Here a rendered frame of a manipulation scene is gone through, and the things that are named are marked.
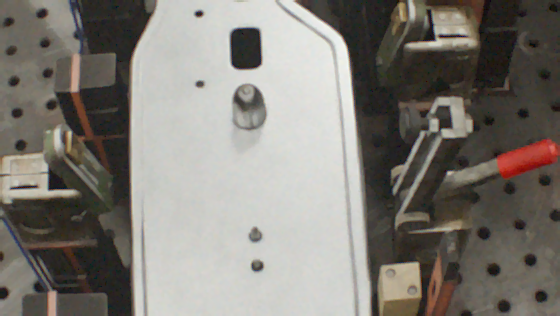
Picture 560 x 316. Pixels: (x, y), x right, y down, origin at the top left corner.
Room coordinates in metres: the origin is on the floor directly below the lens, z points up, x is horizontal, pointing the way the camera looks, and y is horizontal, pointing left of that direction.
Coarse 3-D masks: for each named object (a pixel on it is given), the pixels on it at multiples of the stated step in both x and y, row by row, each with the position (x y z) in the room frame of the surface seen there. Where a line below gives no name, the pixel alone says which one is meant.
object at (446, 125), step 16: (416, 112) 0.42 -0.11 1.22; (432, 112) 0.43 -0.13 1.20; (448, 112) 0.42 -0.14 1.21; (400, 128) 0.42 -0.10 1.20; (416, 128) 0.40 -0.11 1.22; (432, 128) 0.41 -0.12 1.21; (448, 128) 0.41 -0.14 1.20; (464, 128) 0.40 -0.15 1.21; (480, 128) 0.41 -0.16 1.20; (416, 144) 0.43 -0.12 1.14; (432, 144) 0.42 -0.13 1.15; (448, 144) 0.40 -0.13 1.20; (416, 160) 0.42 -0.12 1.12; (432, 160) 0.40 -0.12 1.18; (448, 160) 0.40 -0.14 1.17; (400, 176) 0.43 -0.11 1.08; (416, 176) 0.42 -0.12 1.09; (432, 176) 0.40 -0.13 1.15; (416, 192) 0.40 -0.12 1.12; (432, 192) 0.40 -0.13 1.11; (416, 208) 0.40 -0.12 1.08
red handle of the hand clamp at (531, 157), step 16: (544, 144) 0.42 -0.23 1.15; (496, 160) 0.42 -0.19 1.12; (512, 160) 0.41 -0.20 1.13; (528, 160) 0.41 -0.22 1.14; (544, 160) 0.40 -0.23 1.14; (448, 176) 0.42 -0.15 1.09; (464, 176) 0.41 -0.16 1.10; (480, 176) 0.41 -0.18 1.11; (496, 176) 0.41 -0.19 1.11; (512, 176) 0.40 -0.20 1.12; (400, 192) 0.42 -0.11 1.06; (448, 192) 0.41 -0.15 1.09
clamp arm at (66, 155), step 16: (48, 128) 0.48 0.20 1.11; (64, 128) 0.48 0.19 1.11; (48, 144) 0.47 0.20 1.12; (64, 144) 0.47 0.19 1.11; (80, 144) 0.48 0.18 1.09; (48, 160) 0.46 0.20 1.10; (64, 160) 0.46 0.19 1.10; (80, 160) 0.46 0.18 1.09; (96, 160) 0.49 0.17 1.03; (64, 176) 0.46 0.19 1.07; (80, 176) 0.46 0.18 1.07; (96, 176) 0.47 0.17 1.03; (80, 192) 0.46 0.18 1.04; (96, 192) 0.46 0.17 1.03; (112, 192) 0.48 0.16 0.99; (96, 208) 0.46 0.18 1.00; (112, 208) 0.46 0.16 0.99
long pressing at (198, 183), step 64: (192, 0) 0.68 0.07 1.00; (256, 0) 0.68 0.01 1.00; (192, 64) 0.60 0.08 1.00; (320, 64) 0.59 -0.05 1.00; (192, 128) 0.53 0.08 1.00; (256, 128) 0.53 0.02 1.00; (320, 128) 0.52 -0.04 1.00; (192, 192) 0.46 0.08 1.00; (256, 192) 0.46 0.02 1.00; (320, 192) 0.45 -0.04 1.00; (192, 256) 0.40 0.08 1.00; (256, 256) 0.39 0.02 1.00; (320, 256) 0.39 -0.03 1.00
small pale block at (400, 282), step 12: (396, 264) 0.35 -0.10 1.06; (408, 264) 0.35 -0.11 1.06; (384, 276) 0.34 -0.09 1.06; (396, 276) 0.34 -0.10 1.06; (408, 276) 0.34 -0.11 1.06; (384, 288) 0.33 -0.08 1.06; (396, 288) 0.33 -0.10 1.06; (408, 288) 0.33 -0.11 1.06; (420, 288) 0.33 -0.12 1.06; (384, 300) 0.32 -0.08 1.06; (396, 300) 0.32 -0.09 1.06; (408, 300) 0.32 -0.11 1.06; (384, 312) 0.32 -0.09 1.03; (396, 312) 0.32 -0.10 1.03; (408, 312) 0.32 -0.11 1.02
